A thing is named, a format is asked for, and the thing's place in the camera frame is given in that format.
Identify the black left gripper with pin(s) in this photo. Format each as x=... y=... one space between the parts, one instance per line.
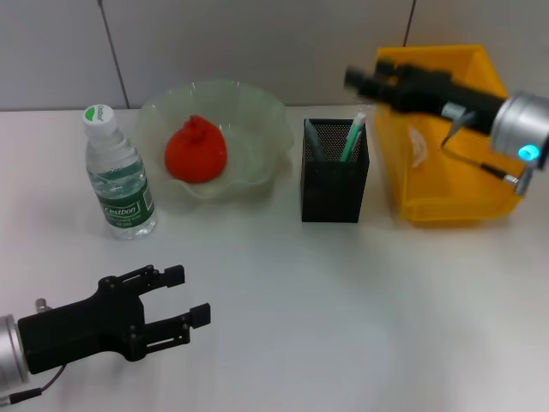
x=81 y=330

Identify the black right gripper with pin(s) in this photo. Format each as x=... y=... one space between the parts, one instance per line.
x=429 y=92

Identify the green toothbrush case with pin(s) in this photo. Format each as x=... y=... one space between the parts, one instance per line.
x=352 y=141

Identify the white paper ball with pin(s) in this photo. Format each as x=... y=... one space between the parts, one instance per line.
x=419 y=146

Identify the silver grey marker pen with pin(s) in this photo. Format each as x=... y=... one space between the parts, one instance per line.
x=316 y=143

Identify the clear green-label water bottle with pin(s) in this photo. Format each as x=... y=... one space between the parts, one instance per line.
x=122 y=184

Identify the orange fruit with stem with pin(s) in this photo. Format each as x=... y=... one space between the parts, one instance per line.
x=195 y=150

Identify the black mesh pen holder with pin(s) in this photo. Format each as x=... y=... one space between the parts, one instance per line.
x=334 y=193

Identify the green wavy glass fruit bowl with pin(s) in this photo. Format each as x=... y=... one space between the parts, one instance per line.
x=253 y=129

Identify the yellow plastic bin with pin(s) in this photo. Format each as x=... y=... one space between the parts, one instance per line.
x=454 y=193

